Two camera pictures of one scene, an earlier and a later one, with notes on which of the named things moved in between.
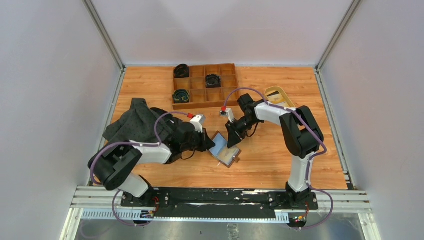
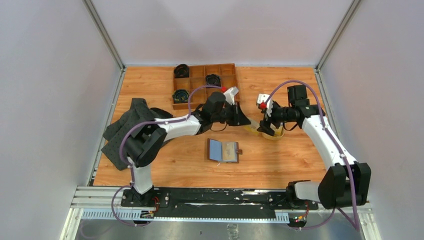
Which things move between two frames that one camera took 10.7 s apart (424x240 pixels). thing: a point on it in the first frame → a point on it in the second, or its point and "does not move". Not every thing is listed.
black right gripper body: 243,124 → 280,115
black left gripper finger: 206,143 → 237,117
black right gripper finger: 234,136 → 265,127
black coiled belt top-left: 181,71 does not move
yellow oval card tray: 276,95 → 252,128
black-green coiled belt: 181,96 does not move
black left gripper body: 195,143 → 224,116
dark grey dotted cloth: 138,124 does not move
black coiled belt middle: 213,81 does not move
